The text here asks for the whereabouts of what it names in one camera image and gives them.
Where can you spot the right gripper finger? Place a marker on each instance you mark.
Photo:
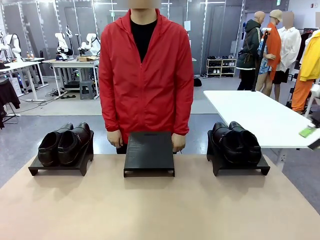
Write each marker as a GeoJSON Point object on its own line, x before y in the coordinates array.
{"type": "Point", "coordinates": [305, 132]}
{"type": "Point", "coordinates": [314, 146]}

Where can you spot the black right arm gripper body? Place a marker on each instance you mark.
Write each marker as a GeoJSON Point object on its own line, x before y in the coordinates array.
{"type": "Point", "coordinates": [315, 121]}

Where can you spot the black textured buckle loafer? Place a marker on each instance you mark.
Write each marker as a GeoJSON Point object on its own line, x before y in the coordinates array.
{"type": "Point", "coordinates": [72, 147]}
{"type": "Point", "coordinates": [48, 150]}

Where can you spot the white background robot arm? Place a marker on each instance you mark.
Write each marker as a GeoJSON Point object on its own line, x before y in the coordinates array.
{"type": "Point", "coordinates": [90, 45]}
{"type": "Point", "coordinates": [12, 47]}
{"type": "Point", "coordinates": [62, 45]}

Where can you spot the person's right forearm red sleeve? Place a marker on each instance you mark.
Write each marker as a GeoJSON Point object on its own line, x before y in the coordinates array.
{"type": "Point", "coordinates": [111, 112]}

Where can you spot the person's left forearm red sleeve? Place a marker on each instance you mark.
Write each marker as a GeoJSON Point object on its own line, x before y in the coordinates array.
{"type": "Point", "coordinates": [182, 115]}

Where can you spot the black shoe stand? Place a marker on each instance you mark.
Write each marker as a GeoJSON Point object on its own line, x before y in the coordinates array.
{"type": "Point", "coordinates": [80, 162]}
{"type": "Point", "coordinates": [260, 166]}
{"type": "Point", "coordinates": [149, 152]}

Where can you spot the person in white shirt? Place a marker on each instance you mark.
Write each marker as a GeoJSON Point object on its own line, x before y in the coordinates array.
{"type": "Point", "coordinates": [290, 50]}

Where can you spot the person in red jacket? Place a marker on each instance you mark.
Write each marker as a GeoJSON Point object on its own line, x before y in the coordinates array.
{"type": "Point", "coordinates": [145, 82]}

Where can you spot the person's left hand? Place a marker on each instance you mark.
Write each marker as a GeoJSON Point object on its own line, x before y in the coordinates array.
{"type": "Point", "coordinates": [178, 142]}

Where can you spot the person's right hand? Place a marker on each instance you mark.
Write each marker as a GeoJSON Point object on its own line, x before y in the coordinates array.
{"type": "Point", "coordinates": [115, 138]}

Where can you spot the white folding table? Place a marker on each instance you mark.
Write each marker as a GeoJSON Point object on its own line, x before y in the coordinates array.
{"type": "Point", "coordinates": [257, 115]}

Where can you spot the black smooth leather loafer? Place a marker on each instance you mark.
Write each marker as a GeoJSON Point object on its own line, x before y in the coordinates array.
{"type": "Point", "coordinates": [247, 145]}
{"type": "Point", "coordinates": [223, 142]}

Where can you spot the black tripod pole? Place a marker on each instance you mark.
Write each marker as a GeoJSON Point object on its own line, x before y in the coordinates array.
{"type": "Point", "coordinates": [260, 62]}

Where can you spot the mannequin in orange garment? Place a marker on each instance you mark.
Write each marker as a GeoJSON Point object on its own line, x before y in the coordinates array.
{"type": "Point", "coordinates": [271, 50]}

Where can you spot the mannequin in dark jacket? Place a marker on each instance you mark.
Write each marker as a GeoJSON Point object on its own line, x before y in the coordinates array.
{"type": "Point", "coordinates": [248, 52]}

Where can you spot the wooden shoe rack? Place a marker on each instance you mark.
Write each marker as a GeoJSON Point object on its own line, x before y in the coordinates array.
{"type": "Point", "coordinates": [221, 67]}

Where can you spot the black bag on floor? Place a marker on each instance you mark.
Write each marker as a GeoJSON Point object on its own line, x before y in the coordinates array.
{"type": "Point", "coordinates": [197, 82]}

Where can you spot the white paper sheet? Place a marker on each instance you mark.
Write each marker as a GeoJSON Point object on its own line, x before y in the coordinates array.
{"type": "Point", "coordinates": [187, 25]}

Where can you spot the grey plastic stool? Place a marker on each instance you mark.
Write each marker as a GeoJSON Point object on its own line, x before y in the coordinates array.
{"type": "Point", "coordinates": [87, 90]}

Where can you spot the flat cardboard box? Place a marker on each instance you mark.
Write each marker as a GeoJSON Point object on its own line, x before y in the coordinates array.
{"type": "Point", "coordinates": [87, 59]}

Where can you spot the white lab desk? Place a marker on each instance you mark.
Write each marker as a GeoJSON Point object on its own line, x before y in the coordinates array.
{"type": "Point", "coordinates": [72, 62]}
{"type": "Point", "coordinates": [22, 66]}

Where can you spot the dark hanging garment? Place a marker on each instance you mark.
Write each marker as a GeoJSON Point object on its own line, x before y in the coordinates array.
{"type": "Point", "coordinates": [8, 95]}

